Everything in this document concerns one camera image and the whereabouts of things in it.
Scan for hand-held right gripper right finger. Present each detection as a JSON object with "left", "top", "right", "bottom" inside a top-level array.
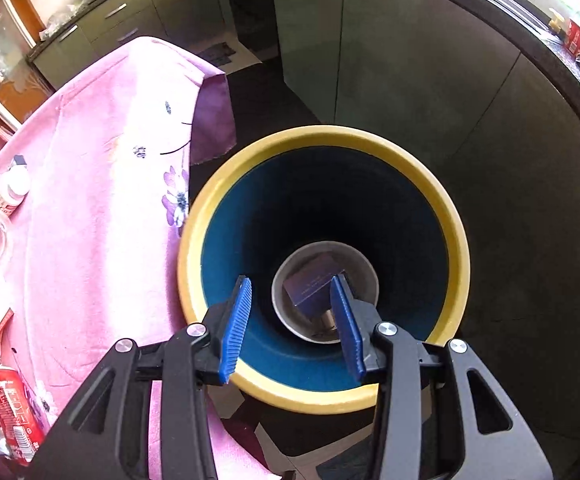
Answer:
[{"left": 329, "top": 274, "right": 555, "bottom": 480}]

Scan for dark blue cardboard box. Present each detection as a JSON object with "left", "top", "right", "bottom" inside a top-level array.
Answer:
[{"left": 283, "top": 255, "right": 345, "bottom": 318}]

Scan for orange framed glass door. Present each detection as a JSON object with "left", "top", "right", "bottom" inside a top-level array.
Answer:
[{"left": 0, "top": 0, "right": 56, "bottom": 126}]

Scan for dark floor mat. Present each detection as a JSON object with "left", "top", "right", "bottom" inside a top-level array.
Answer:
[{"left": 202, "top": 42, "right": 235, "bottom": 66}]

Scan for red soda can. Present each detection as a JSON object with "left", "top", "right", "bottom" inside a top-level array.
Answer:
[{"left": 0, "top": 365, "right": 46, "bottom": 463}]

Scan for pink floral tablecloth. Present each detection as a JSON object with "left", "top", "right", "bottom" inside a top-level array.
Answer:
[{"left": 0, "top": 36, "right": 291, "bottom": 480}]

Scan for white plastic bottle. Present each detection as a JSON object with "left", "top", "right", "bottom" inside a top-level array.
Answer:
[{"left": 0, "top": 165, "right": 32, "bottom": 217}]

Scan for clear plastic bags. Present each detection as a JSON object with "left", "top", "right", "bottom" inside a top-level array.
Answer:
[{"left": 40, "top": 7, "right": 78, "bottom": 41}]

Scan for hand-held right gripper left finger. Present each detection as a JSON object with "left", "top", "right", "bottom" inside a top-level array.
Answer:
[{"left": 27, "top": 275, "right": 253, "bottom": 480}]

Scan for green kitchen cabinets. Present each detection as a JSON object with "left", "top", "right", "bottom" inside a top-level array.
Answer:
[{"left": 32, "top": 0, "right": 580, "bottom": 281}]

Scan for yellow rimmed blue trash bin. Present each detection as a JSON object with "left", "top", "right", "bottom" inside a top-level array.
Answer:
[{"left": 177, "top": 125, "right": 471, "bottom": 415}]

